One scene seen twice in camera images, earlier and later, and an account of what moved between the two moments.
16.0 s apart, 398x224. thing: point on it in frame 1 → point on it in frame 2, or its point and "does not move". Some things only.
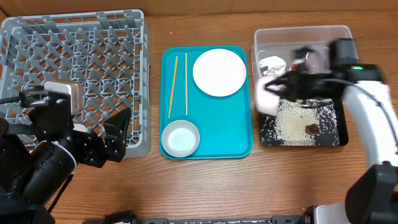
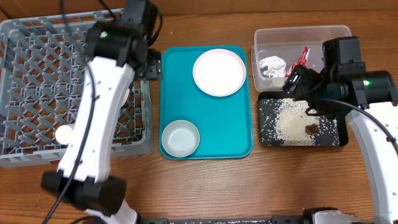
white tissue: (272, 66) does not move
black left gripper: (115, 140) → (153, 68)
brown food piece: (311, 129) does not move
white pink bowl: (267, 102) → (125, 97)
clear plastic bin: (283, 42) does not move
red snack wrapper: (294, 66) does not move
